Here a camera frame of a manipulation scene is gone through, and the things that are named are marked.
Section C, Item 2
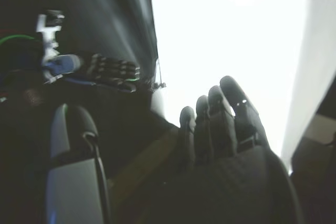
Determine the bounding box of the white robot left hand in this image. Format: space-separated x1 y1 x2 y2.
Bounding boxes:
46 76 305 224

